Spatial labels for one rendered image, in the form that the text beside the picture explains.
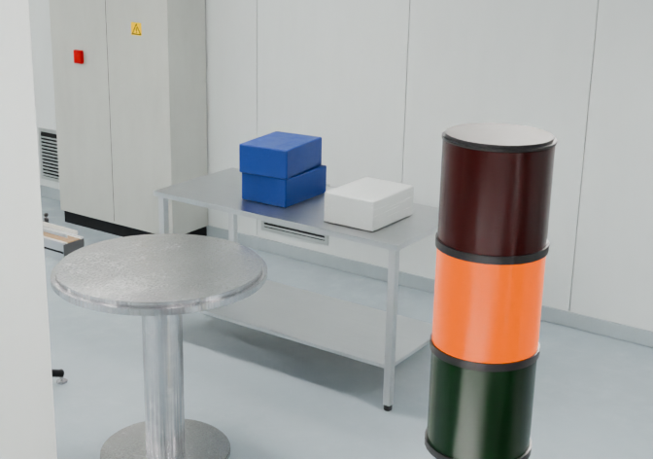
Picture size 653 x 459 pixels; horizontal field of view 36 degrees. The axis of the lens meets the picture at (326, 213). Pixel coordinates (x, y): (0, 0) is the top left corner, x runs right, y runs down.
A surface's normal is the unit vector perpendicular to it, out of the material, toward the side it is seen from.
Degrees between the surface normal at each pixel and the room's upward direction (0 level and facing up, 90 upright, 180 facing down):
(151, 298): 0
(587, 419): 0
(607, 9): 90
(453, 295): 90
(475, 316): 90
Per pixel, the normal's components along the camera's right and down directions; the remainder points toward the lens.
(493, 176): -0.21, 0.28
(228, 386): 0.02, -0.96
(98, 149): -0.56, 0.22
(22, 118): 0.83, 0.18
